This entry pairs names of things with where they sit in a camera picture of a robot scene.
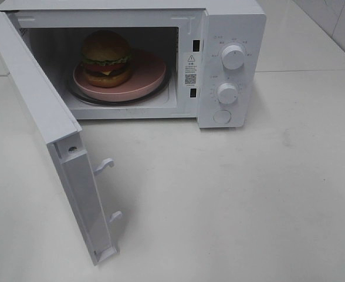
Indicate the round white door button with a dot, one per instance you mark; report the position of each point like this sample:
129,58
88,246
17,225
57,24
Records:
222,116

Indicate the pink round plate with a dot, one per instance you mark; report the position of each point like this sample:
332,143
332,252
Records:
144,58

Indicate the white microwave door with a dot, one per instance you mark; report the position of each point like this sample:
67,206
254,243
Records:
60,132

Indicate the toy burger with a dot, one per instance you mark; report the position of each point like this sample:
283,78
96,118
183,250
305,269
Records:
106,59

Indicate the glass microwave turntable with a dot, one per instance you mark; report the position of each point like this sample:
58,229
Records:
160,91

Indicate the lower white timer knob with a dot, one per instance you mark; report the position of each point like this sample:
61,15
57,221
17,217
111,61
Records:
227,93

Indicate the white microwave oven body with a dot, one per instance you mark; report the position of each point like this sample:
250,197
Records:
187,35

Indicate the upper white power knob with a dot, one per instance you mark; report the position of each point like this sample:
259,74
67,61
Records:
233,56

